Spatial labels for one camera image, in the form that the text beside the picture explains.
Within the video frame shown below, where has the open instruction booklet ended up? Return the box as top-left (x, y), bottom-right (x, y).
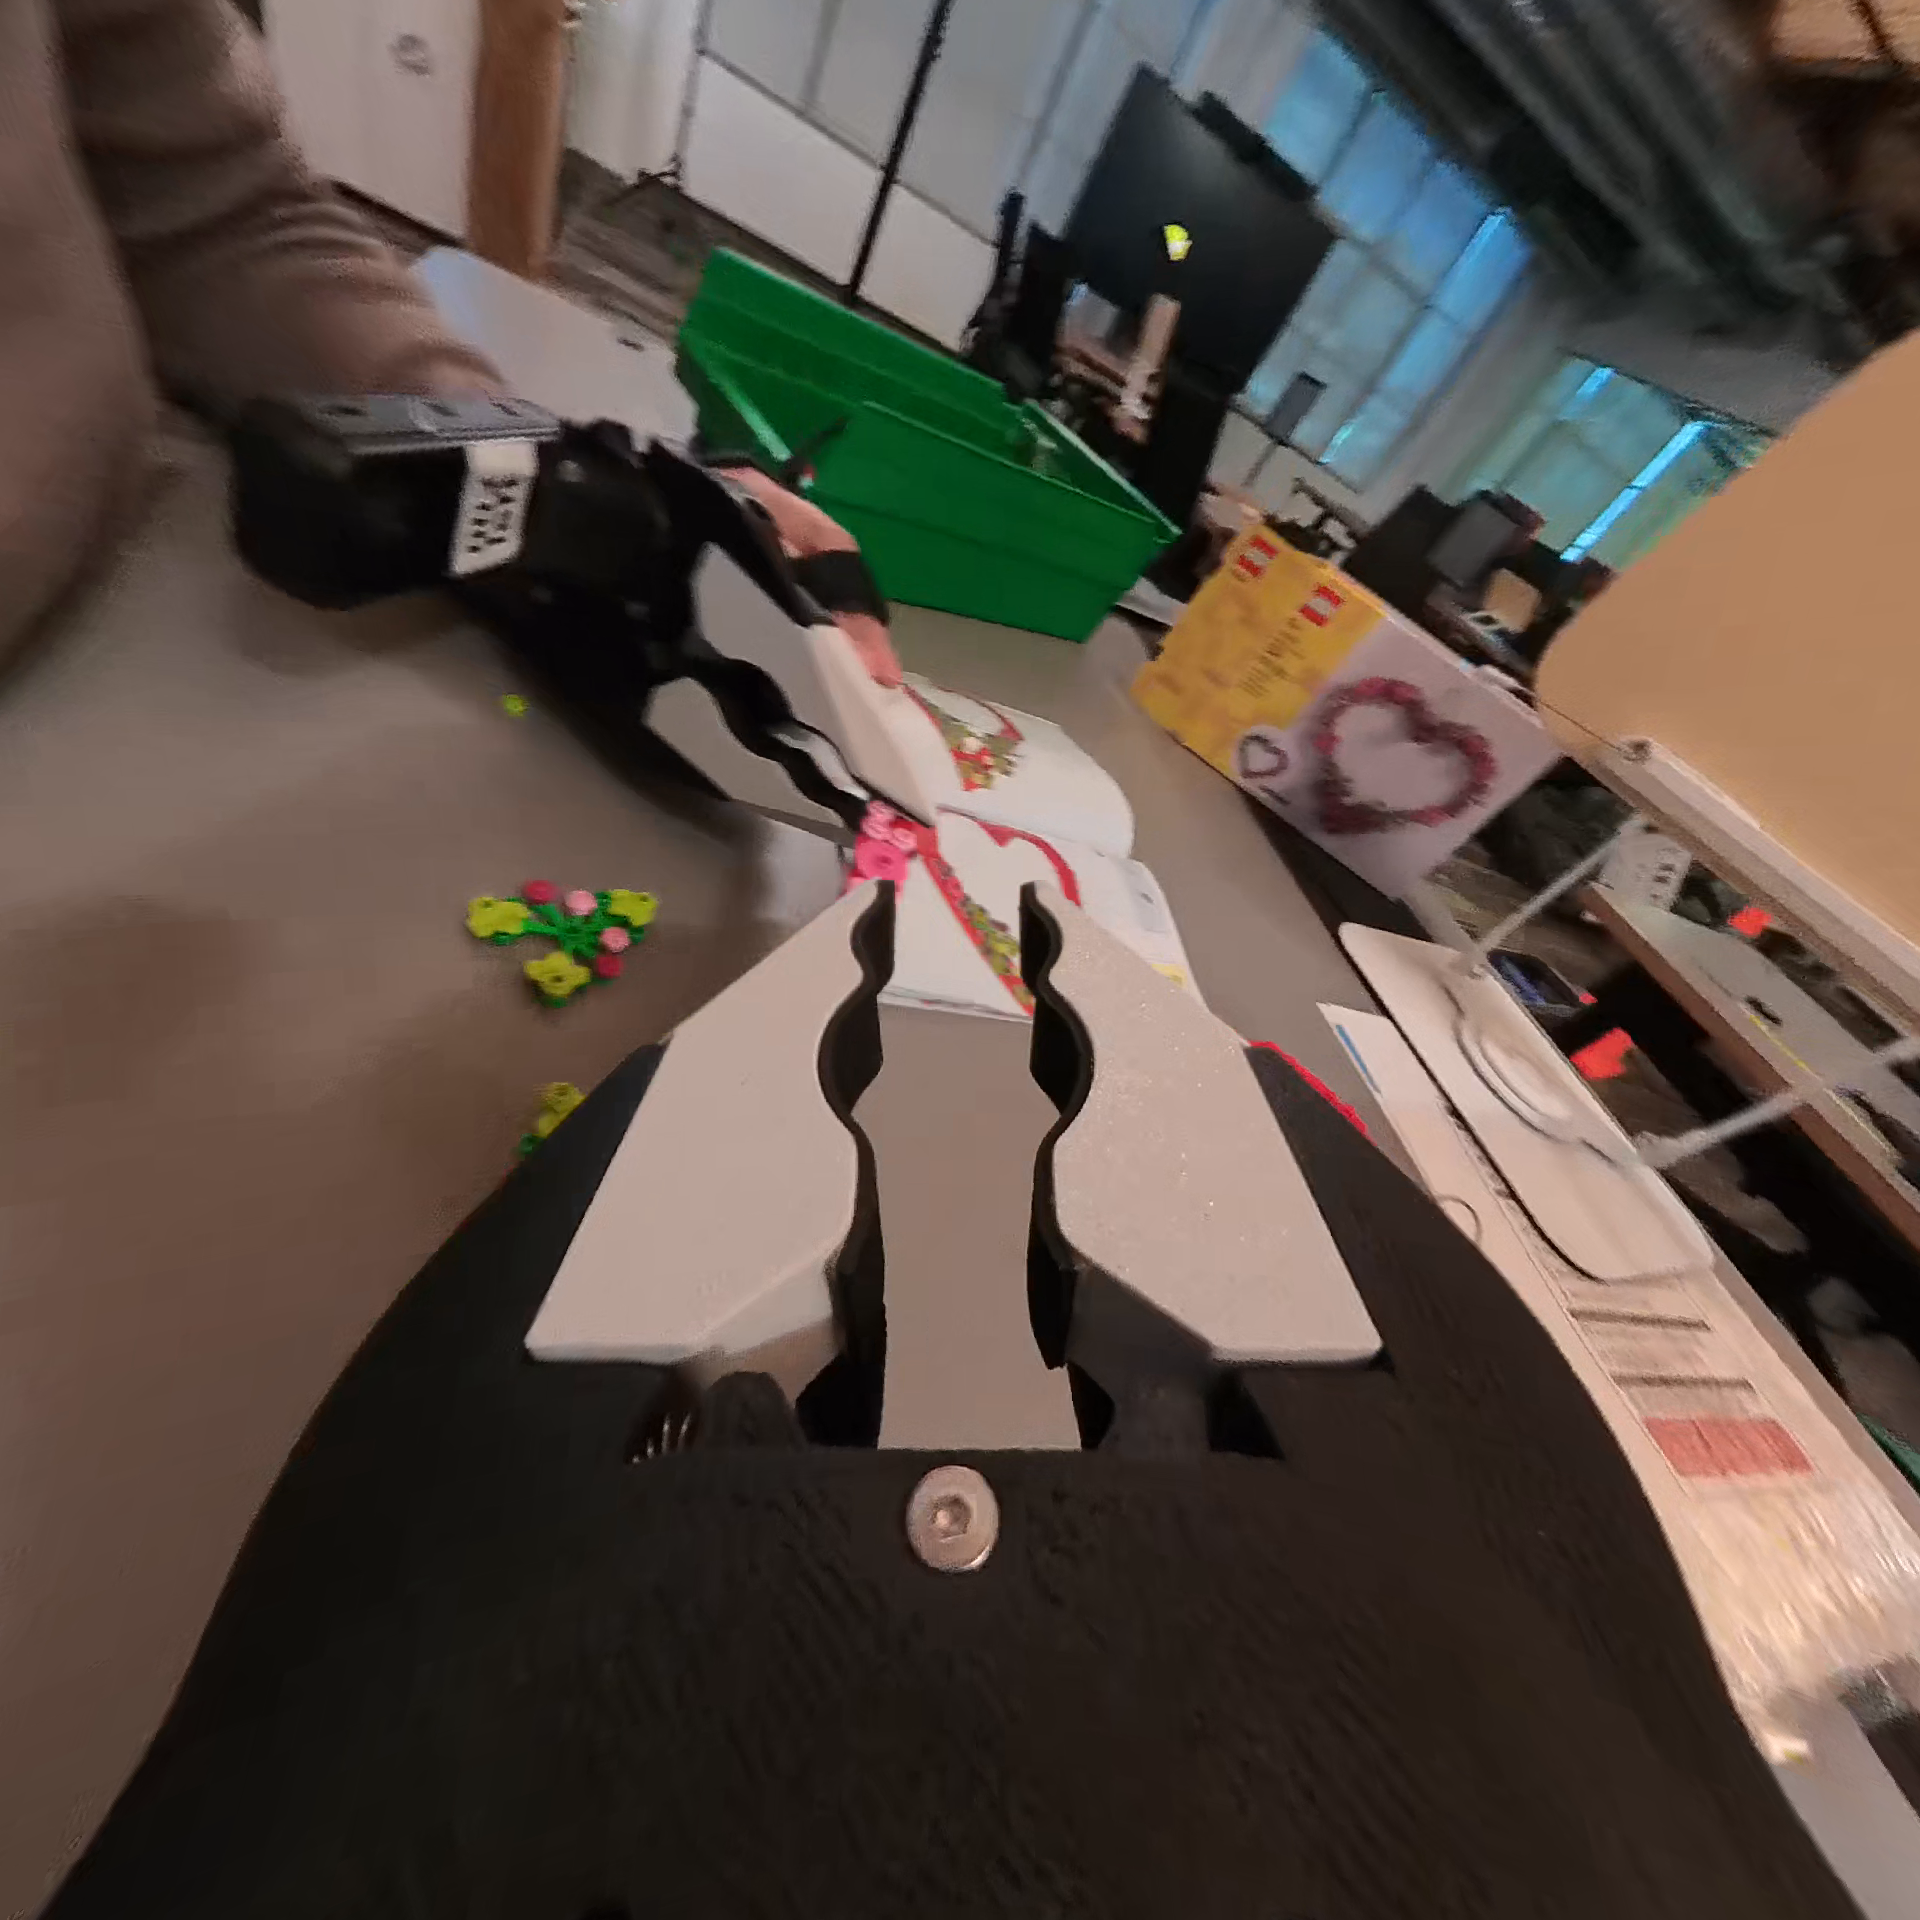
top-left (874, 675), bottom-right (1207, 1026)

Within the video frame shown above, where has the white flat charging device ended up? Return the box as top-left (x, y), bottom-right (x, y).
top-left (1338, 919), bottom-right (1720, 1286)

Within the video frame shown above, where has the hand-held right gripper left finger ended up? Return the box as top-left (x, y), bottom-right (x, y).
top-left (524, 879), bottom-right (901, 1371)

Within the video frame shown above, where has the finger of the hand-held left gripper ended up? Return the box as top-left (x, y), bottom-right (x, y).
top-left (806, 621), bottom-right (966, 824)
top-left (649, 655), bottom-right (877, 830)

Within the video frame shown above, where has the plastic-wrapped paper sheet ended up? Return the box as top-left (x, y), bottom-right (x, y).
top-left (1321, 1002), bottom-right (1920, 1780)

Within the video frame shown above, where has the yellow and white lego box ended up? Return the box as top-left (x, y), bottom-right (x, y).
top-left (1128, 525), bottom-right (1562, 907)

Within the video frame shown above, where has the green plastic bin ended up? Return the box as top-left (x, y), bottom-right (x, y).
top-left (674, 246), bottom-right (1060, 460)
top-left (794, 398), bottom-right (1183, 649)

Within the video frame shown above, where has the white cabinet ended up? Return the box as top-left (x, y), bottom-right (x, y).
top-left (266, 0), bottom-right (487, 242)

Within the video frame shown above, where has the person's left forearm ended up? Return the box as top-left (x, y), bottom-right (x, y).
top-left (60, 0), bottom-right (513, 427)

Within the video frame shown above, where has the person's left hand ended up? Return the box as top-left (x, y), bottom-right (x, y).
top-left (723, 468), bottom-right (908, 691)

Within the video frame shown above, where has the red lego heart assembly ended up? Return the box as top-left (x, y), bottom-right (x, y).
top-left (840, 803), bottom-right (945, 890)

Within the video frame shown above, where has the dark desktop monitor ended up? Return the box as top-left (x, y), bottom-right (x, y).
top-left (1347, 487), bottom-right (1536, 637)

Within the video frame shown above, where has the white cable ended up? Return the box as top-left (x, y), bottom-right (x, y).
top-left (1632, 1043), bottom-right (1920, 1176)

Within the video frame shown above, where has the black tv screen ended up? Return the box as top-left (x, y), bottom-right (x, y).
top-left (1057, 66), bottom-right (1344, 397)

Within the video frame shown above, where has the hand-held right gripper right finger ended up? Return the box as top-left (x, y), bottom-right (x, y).
top-left (1021, 883), bottom-right (1385, 1371)

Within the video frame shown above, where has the tan cardboard board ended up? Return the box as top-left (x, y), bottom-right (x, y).
top-left (1536, 331), bottom-right (1920, 787)

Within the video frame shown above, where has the black tripod pole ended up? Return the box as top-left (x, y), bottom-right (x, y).
top-left (844, 0), bottom-right (959, 307)

